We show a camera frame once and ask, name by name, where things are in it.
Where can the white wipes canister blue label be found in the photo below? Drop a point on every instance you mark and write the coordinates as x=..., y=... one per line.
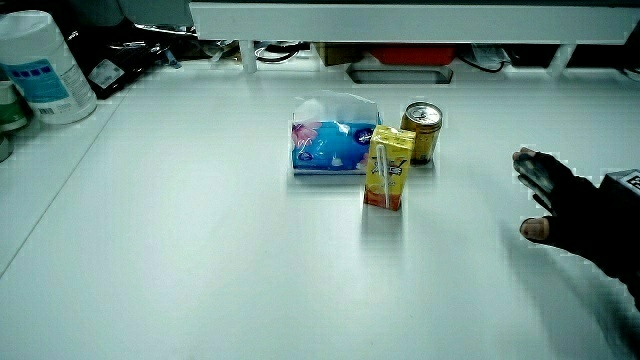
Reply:
x=42, y=70

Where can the green white small container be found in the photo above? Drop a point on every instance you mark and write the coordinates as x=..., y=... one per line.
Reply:
x=10, y=107

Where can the brown cardboard box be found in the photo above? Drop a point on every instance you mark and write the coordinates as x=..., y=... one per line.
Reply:
x=337, y=54

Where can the blue tissue pack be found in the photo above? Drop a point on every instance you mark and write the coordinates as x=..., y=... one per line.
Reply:
x=330, y=142

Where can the black plastic bag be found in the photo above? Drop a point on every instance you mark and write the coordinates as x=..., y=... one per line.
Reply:
x=112, y=62

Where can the golden drink can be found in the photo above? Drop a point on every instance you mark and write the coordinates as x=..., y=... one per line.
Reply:
x=424, y=131

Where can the person's right hand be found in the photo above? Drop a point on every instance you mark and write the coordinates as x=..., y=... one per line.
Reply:
x=580, y=215

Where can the red box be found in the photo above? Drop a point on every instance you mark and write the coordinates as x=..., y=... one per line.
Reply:
x=412, y=54

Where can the dark rectangular tray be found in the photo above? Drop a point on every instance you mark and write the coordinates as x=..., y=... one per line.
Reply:
x=400, y=75

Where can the yellow ice redtea carton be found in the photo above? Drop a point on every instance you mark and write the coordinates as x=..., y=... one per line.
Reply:
x=387, y=167

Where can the white raised shelf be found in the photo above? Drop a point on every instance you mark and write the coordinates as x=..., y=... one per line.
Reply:
x=410, y=22

